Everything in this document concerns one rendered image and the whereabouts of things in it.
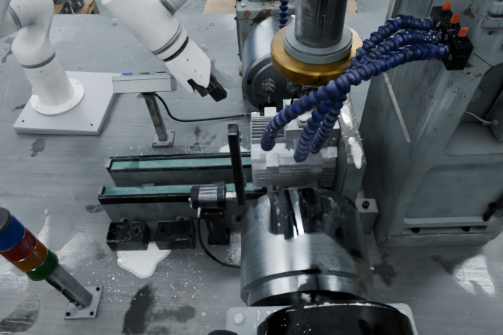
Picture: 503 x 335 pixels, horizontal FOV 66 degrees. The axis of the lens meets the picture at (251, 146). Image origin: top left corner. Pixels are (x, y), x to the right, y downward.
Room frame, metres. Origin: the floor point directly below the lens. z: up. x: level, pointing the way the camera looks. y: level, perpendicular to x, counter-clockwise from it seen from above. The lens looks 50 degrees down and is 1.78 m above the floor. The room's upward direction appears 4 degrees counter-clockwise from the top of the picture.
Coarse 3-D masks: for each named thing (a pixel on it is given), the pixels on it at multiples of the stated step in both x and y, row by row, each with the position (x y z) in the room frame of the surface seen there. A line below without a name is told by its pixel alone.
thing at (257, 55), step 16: (272, 16) 1.03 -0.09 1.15; (288, 16) 1.00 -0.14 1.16; (256, 32) 0.97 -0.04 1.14; (272, 32) 0.93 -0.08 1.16; (256, 48) 0.90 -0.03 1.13; (256, 64) 0.84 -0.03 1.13; (256, 80) 0.84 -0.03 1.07; (272, 80) 0.83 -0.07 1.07; (256, 96) 0.84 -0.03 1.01; (272, 96) 0.83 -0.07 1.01; (288, 96) 0.83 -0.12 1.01
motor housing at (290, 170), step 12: (252, 120) 0.65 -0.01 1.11; (264, 120) 0.65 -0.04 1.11; (252, 132) 0.61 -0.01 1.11; (252, 144) 0.59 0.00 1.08; (276, 144) 0.59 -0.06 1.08; (264, 156) 0.57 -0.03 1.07; (288, 156) 0.56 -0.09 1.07; (324, 156) 0.56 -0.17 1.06; (252, 168) 0.55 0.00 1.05; (264, 168) 0.54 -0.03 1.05; (288, 168) 0.54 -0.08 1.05; (300, 168) 0.54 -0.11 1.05; (324, 168) 0.54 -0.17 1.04; (264, 180) 0.53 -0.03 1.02; (276, 180) 0.53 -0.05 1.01; (288, 180) 0.53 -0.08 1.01; (300, 180) 0.53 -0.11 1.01; (312, 180) 0.53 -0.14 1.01; (324, 180) 0.53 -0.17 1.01
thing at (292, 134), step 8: (288, 104) 0.66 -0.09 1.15; (296, 120) 0.63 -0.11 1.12; (304, 120) 0.61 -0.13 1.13; (288, 128) 0.58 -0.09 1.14; (296, 128) 0.61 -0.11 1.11; (336, 128) 0.57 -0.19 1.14; (288, 136) 0.58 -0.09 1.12; (296, 136) 0.57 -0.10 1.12; (336, 136) 0.57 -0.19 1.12; (288, 144) 0.57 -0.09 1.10; (296, 144) 0.57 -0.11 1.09; (328, 144) 0.57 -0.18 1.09
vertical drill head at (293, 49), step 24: (312, 0) 0.58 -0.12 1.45; (336, 0) 0.58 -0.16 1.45; (312, 24) 0.58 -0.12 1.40; (336, 24) 0.58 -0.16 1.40; (288, 48) 0.60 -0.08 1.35; (312, 48) 0.58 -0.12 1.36; (336, 48) 0.57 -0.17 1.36; (288, 72) 0.56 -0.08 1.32; (312, 72) 0.54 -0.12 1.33; (336, 72) 0.54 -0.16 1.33
